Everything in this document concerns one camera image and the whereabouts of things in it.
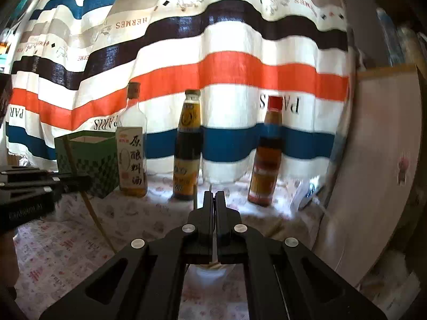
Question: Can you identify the wooden spoon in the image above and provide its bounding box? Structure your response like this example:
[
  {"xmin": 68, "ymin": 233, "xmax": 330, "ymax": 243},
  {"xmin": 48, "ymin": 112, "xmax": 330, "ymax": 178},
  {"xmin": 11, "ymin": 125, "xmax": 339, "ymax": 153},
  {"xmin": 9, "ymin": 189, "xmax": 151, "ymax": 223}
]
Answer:
[{"xmin": 208, "ymin": 218, "xmax": 221, "ymax": 269}]

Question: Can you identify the wooden utensil in cup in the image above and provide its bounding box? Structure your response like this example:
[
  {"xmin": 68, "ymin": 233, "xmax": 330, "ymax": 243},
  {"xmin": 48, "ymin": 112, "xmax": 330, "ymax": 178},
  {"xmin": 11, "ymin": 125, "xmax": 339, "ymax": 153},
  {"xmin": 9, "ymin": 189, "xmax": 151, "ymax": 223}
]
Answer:
[{"xmin": 63, "ymin": 136, "xmax": 118, "ymax": 254}]

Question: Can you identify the translucent plastic cup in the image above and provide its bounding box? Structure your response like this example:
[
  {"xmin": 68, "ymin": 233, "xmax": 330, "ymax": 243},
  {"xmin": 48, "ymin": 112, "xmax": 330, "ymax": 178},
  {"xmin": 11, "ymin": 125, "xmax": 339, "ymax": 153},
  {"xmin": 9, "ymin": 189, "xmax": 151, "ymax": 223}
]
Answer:
[{"xmin": 184, "ymin": 262, "xmax": 238, "ymax": 293}]

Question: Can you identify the green checkered box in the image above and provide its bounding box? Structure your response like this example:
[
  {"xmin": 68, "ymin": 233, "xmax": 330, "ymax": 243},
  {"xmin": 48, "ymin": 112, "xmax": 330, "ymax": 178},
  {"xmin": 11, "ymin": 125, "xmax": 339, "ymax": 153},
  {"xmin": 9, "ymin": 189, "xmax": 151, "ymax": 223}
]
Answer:
[{"xmin": 54, "ymin": 130, "xmax": 119, "ymax": 199}]

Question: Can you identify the white power adapter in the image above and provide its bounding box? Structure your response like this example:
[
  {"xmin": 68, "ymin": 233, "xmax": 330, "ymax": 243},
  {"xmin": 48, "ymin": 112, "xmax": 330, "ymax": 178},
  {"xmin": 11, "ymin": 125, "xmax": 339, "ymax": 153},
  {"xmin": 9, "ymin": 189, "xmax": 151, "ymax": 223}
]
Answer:
[{"xmin": 291, "ymin": 176, "xmax": 323, "ymax": 211}]

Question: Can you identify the white refrigerator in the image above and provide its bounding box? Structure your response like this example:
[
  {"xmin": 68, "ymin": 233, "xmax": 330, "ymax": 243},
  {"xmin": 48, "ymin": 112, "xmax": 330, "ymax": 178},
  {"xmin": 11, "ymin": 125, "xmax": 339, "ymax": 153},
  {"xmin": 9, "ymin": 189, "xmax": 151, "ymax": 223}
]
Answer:
[{"xmin": 313, "ymin": 64, "xmax": 424, "ymax": 286}]

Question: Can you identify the red capped sauce bottle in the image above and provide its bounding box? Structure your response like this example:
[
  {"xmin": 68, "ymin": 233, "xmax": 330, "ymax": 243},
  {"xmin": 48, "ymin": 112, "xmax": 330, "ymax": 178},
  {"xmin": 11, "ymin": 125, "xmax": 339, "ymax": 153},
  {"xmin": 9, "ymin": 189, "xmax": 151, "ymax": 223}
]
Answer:
[{"xmin": 247, "ymin": 96, "xmax": 283, "ymax": 207}]

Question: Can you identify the clear cooking wine bottle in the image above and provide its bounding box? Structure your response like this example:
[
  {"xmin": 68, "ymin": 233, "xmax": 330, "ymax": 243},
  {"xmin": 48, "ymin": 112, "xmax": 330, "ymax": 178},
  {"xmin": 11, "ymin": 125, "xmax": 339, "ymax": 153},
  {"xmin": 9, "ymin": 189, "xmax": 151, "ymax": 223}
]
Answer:
[{"xmin": 115, "ymin": 82, "xmax": 148, "ymax": 197}]

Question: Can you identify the dark soy sauce bottle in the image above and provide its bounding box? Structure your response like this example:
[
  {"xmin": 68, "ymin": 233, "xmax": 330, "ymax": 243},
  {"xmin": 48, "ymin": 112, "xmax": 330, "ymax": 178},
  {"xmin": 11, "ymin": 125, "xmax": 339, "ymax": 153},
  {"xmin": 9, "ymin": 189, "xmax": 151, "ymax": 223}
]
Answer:
[{"xmin": 173, "ymin": 90, "xmax": 203, "ymax": 201}]

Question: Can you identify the striped curtain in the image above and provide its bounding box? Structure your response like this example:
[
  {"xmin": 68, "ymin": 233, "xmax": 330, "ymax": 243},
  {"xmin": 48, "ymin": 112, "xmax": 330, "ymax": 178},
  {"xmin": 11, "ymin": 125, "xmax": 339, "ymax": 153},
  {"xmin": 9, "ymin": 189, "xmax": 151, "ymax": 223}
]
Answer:
[{"xmin": 5, "ymin": 0, "xmax": 350, "ymax": 183}]

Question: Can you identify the white charger cable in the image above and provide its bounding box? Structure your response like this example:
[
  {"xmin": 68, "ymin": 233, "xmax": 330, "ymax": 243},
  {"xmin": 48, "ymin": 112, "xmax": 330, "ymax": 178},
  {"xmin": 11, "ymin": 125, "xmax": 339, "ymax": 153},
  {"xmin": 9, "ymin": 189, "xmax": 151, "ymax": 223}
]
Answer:
[{"xmin": 316, "ymin": 202, "xmax": 348, "ymax": 274}]

